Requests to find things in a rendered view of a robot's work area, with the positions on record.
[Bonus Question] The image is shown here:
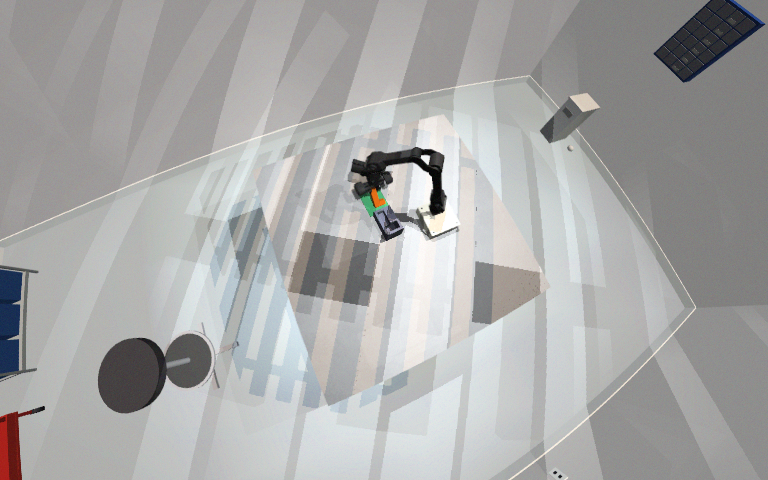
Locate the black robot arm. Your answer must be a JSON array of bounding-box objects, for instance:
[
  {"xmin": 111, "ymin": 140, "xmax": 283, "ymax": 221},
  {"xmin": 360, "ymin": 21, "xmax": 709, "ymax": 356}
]
[{"xmin": 351, "ymin": 147, "xmax": 447, "ymax": 216}]

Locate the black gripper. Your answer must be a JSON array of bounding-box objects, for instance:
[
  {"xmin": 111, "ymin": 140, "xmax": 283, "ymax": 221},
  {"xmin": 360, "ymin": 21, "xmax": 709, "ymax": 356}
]
[{"xmin": 354, "ymin": 171, "xmax": 393, "ymax": 196}]

